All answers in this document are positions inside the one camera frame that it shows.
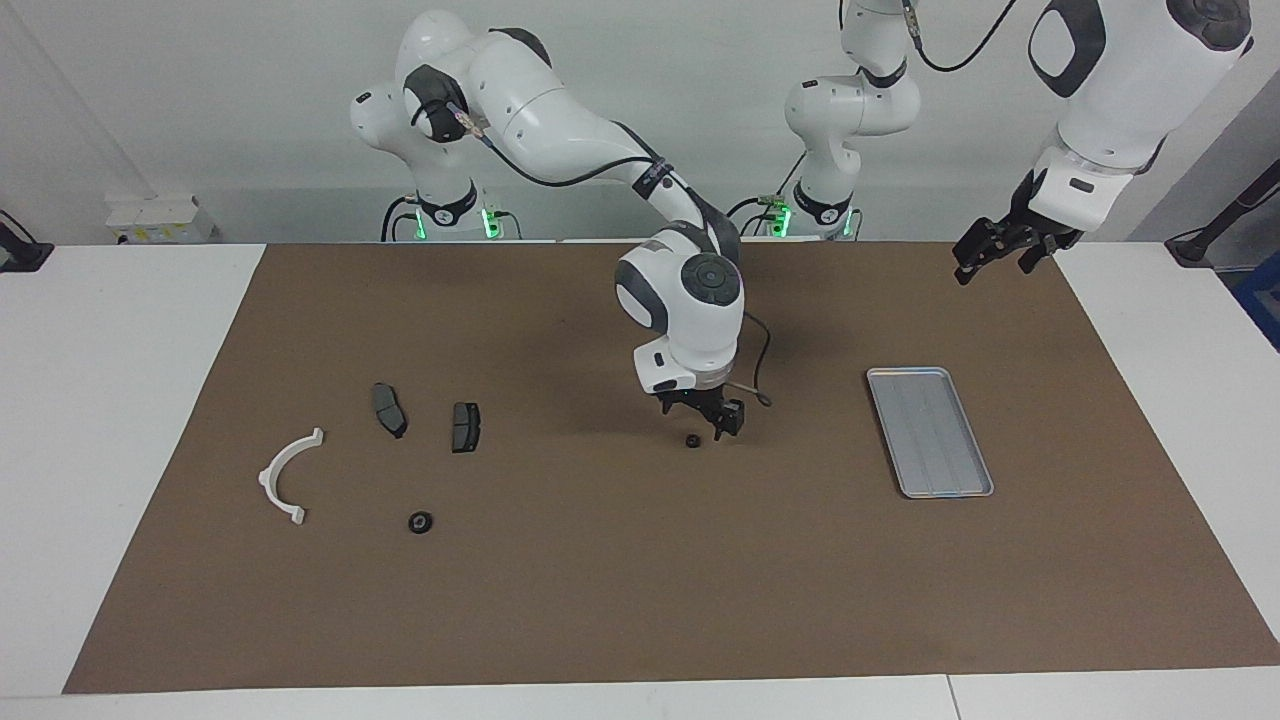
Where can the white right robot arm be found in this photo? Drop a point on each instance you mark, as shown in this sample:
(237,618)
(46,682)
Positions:
(560,120)

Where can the black clamp mount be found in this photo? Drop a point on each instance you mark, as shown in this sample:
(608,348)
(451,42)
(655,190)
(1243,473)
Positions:
(25,255)

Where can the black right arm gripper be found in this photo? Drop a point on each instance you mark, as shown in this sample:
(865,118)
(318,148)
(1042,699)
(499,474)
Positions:
(700,397)

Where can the white semicircular bracket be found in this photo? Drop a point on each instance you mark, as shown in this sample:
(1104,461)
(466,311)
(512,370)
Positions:
(270,485)

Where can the white power strip box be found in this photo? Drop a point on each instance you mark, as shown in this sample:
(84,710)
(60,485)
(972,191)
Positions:
(150,215)

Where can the brown table mat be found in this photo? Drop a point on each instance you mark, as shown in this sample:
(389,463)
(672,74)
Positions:
(640,580)

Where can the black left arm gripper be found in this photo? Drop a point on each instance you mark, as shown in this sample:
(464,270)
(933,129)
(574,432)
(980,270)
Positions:
(1025,225)

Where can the silver metal tray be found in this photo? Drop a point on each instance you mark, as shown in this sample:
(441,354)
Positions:
(930,440)

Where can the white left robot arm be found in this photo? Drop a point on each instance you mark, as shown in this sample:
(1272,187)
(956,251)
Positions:
(1130,90)

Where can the black angled stand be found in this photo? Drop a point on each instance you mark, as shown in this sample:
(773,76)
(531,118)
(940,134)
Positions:
(1195,245)

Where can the large black bearing gear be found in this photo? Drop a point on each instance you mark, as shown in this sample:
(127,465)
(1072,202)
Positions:
(420,522)

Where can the blue crate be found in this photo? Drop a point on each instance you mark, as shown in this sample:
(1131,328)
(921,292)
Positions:
(1265,300)

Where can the rectangular dark brake pad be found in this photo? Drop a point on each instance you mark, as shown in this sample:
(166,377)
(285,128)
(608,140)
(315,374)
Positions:
(465,428)

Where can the elongated grey brake pad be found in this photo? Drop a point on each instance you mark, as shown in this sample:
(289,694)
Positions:
(388,408)

